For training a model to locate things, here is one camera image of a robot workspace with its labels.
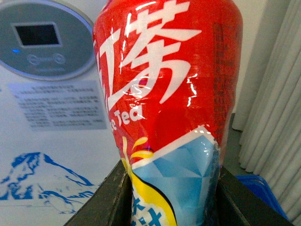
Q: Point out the red iced tea bottle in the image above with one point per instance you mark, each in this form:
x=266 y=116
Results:
x=168 y=70

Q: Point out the white pleated curtain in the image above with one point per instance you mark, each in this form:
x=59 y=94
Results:
x=269 y=107

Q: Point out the blue plastic crate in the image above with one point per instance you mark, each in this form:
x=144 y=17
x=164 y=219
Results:
x=257 y=185

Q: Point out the white blue chest freezer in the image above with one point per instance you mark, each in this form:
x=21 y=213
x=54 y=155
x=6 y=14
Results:
x=56 y=145

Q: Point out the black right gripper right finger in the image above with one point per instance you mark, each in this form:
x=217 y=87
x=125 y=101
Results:
x=238 y=206

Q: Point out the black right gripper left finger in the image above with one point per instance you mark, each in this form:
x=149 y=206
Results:
x=111 y=203

